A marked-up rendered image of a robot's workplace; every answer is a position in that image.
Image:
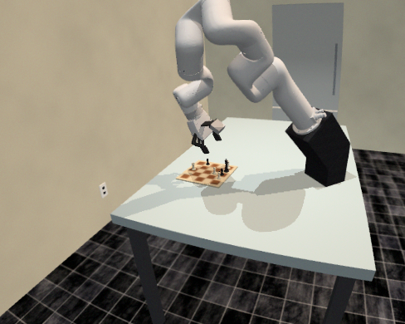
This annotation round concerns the chessboard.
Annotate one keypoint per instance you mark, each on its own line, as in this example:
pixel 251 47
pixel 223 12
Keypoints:
pixel 203 174

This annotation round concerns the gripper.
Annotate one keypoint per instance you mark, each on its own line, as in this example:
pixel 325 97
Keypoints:
pixel 200 133

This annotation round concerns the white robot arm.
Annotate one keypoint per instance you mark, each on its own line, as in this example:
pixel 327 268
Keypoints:
pixel 246 70

